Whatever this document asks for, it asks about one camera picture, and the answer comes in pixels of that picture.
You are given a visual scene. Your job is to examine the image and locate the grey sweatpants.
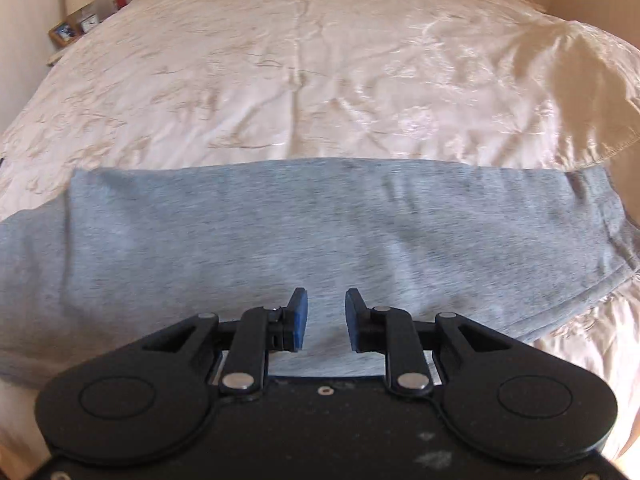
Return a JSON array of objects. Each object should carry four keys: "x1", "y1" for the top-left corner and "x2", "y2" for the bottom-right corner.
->
[{"x1": 1, "y1": 158, "x2": 639, "y2": 388}]

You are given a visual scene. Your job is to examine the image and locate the cream embroidered bedspread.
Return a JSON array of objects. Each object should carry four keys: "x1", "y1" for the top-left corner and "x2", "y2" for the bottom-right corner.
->
[{"x1": 1, "y1": 0, "x2": 639, "y2": 479}]

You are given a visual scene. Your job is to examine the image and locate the small white alarm clock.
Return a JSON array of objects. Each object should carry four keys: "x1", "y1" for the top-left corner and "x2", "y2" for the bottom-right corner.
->
[{"x1": 79, "y1": 13, "x2": 100, "y2": 34}]

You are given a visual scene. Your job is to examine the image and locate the wooden picture frame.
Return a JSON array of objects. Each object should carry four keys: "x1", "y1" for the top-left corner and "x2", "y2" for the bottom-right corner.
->
[{"x1": 48, "y1": 21, "x2": 82, "y2": 49}]

